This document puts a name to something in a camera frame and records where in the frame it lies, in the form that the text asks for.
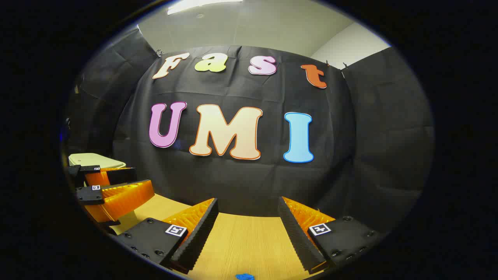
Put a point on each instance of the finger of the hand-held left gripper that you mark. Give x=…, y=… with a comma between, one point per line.
x=124, y=196
x=91, y=169

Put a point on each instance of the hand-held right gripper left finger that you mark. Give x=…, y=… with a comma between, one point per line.
x=202, y=233

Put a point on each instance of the wooden desktop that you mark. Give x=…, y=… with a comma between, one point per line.
x=245, y=245

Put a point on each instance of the green desktop garbage bin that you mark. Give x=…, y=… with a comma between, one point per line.
x=93, y=159

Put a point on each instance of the black backdrop cloth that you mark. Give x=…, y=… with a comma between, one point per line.
x=241, y=182

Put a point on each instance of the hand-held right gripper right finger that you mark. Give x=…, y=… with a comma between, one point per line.
x=295, y=233

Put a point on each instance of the blue paper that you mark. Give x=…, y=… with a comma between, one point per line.
x=244, y=277

